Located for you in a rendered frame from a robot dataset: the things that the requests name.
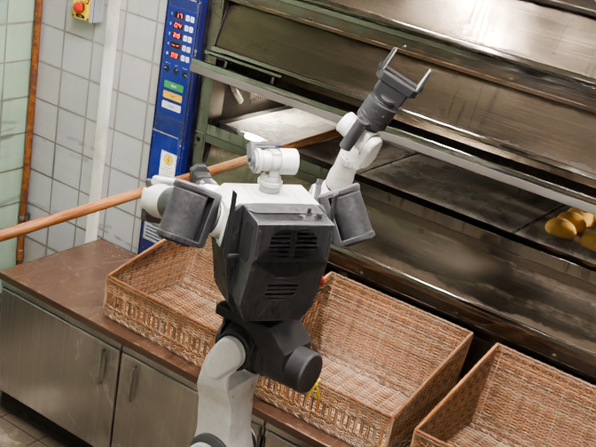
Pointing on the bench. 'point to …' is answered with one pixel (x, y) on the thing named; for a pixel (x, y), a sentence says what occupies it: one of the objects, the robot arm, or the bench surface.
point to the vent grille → (151, 232)
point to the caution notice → (168, 164)
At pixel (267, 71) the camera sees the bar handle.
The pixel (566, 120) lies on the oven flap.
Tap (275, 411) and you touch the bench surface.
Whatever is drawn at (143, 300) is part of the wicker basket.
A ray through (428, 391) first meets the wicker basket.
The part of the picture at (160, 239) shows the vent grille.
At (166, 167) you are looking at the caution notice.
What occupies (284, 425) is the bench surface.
